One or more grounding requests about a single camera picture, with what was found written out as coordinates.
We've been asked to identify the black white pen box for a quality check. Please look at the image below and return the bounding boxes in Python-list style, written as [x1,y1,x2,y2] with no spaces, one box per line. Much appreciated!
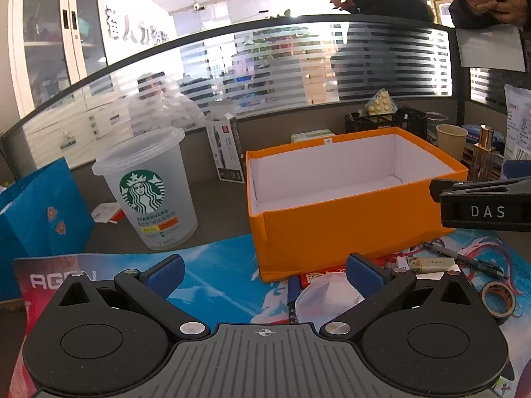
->
[206,114,246,184]

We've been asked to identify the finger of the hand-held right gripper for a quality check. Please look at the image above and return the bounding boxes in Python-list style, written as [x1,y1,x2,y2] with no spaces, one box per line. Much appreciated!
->
[429,176,531,202]

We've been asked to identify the white lighter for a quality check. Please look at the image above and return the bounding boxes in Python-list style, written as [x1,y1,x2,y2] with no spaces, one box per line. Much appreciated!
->
[407,257,457,274]

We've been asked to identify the red card box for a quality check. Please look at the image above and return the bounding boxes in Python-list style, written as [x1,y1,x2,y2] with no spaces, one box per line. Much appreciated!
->
[299,271,347,289]

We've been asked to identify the translucent cup with green logo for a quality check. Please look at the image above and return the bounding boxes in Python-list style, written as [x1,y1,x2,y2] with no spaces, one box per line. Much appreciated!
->
[91,128,198,251]

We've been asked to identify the white glass door cabinet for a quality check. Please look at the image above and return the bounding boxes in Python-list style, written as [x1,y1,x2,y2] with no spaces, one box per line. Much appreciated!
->
[8,0,109,119]

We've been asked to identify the red white paper cards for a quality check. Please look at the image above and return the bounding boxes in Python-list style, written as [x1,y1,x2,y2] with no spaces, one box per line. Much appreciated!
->
[90,202,125,224]

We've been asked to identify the clear plastic lid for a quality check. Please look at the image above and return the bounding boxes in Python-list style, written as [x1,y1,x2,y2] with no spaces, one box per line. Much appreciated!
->
[295,276,366,325]

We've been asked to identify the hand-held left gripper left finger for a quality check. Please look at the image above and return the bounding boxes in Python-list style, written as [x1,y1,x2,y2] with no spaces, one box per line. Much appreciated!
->
[54,254,210,341]

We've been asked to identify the striped glass partition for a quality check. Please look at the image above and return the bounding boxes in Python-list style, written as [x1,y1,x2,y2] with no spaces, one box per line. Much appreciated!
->
[0,17,455,170]

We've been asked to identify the white snack bag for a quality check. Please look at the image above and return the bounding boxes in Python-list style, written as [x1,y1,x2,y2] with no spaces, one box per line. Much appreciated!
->
[503,84,531,162]

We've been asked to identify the orange cardboard box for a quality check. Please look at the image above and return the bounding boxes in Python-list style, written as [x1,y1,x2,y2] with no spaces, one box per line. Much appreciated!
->
[246,128,469,283]

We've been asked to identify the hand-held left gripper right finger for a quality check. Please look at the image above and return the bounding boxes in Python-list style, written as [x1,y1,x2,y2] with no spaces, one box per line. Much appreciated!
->
[320,253,474,338]

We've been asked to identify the brown paper cup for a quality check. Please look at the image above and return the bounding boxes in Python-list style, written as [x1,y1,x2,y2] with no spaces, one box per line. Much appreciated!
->
[435,124,469,162]

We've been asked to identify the stack of green-white boxes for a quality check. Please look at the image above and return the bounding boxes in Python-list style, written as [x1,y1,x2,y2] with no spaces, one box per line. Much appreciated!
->
[290,131,335,144]

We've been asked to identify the printed desk mat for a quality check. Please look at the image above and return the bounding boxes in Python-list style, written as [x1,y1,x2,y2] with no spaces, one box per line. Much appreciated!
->
[12,230,523,398]

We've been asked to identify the yellow pill blister pack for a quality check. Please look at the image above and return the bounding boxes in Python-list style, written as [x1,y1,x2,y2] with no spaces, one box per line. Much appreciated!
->
[364,89,393,117]

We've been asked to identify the black pen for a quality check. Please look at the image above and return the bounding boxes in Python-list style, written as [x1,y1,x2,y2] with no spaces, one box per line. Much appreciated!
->
[422,242,509,280]

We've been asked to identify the black mesh desk organizer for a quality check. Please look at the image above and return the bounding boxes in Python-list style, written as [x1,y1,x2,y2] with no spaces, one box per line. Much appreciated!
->
[345,107,428,137]

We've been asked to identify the white paper sheet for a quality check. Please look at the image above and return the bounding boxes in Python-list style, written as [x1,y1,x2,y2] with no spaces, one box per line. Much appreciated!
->
[455,25,526,72]

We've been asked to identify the gold perfume bottle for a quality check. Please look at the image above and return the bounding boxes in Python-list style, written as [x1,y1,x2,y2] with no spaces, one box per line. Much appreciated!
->
[472,125,495,181]

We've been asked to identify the blue paper bag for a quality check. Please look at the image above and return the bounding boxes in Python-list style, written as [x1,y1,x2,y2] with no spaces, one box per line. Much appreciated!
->
[0,157,96,301]

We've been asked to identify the blue tissue pack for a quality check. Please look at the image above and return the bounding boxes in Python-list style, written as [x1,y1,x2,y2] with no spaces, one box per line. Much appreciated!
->
[464,123,506,150]

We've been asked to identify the blue capped marker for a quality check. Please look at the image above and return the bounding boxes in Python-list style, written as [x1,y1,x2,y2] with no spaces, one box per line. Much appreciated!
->
[287,276,300,324]

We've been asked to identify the brown tape roll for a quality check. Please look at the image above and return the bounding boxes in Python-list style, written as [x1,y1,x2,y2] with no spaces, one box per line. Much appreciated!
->
[481,281,517,320]

